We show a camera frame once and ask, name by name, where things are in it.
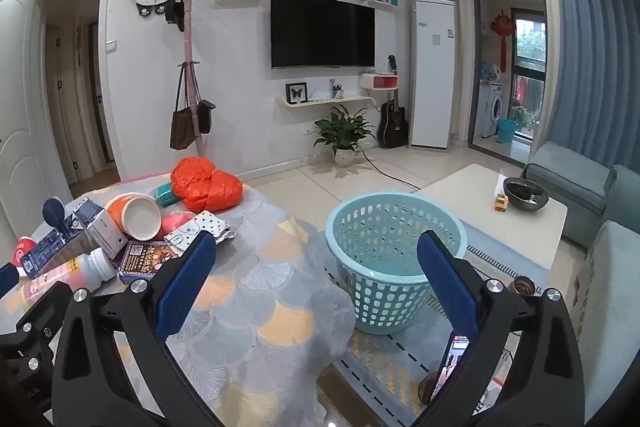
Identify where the blue carton box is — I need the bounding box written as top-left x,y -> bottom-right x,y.
21,227 -> 93,279

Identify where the red knot ornament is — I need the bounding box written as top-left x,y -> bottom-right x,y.
490,9 -> 512,72

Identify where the pink packet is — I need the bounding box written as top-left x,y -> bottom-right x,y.
161,213 -> 196,239

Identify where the dark snack packet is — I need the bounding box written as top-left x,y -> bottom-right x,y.
117,241 -> 178,285

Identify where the wall mounted television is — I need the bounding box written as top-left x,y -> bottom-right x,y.
270,0 -> 376,69

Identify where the orange plastic bag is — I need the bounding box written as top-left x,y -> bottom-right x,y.
171,157 -> 244,214

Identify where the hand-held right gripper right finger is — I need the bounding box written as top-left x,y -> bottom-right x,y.
410,229 -> 586,427

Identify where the white coffee table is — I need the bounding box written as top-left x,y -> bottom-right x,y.
417,163 -> 568,273

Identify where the potted green plant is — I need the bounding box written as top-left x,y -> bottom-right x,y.
314,104 -> 376,166

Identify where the small black shoulder bag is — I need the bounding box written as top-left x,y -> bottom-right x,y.
196,99 -> 217,135

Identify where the white red wall box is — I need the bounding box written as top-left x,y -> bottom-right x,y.
358,73 -> 401,92

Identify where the blue window curtain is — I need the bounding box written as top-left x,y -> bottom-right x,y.
530,0 -> 640,172

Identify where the teal sofa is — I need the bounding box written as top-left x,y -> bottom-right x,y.
522,141 -> 640,423

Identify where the pink white plastic bottle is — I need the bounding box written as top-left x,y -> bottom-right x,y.
22,249 -> 117,303

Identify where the brown glass cup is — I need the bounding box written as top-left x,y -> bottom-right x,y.
419,372 -> 446,408
509,275 -> 537,297

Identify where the teal packet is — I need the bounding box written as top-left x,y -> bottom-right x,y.
152,185 -> 177,208

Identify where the smartphone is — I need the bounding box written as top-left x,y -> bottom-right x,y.
440,332 -> 471,400

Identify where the dark blue rubber blower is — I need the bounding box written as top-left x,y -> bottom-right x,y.
41,198 -> 68,230

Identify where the brown tote bag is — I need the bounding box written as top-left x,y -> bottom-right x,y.
169,62 -> 197,151

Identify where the black hanging pouch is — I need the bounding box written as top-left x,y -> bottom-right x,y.
165,0 -> 185,32

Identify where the white carton box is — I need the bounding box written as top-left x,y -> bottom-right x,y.
73,198 -> 129,259

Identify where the black acoustic guitar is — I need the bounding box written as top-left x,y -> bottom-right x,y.
377,55 -> 410,148

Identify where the dark metal bowl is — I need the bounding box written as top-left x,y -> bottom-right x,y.
502,177 -> 549,212

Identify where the white polka dot packet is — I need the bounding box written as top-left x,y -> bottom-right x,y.
165,212 -> 237,253

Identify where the blue patterned rug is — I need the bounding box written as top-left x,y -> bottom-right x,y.
317,217 -> 568,427

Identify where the black floor cable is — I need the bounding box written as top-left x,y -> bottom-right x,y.
357,147 -> 426,192

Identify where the white low wall shelf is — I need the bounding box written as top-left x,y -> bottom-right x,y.
276,94 -> 373,109

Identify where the white room door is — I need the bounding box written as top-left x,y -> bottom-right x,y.
0,0 -> 73,258

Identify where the pink coat rack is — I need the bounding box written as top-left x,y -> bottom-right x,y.
177,0 -> 221,158

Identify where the light blue plastic basket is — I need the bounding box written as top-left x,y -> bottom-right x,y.
325,192 -> 468,335

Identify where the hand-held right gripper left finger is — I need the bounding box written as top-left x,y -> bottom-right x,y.
52,231 -> 236,427

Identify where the orange and white cup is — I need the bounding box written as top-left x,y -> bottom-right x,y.
104,193 -> 163,239

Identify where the white washing machine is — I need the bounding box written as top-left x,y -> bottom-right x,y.
475,82 -> 507,138

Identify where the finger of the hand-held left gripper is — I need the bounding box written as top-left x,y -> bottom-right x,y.
0,281 -> 73,375
0,263 -> 21,299

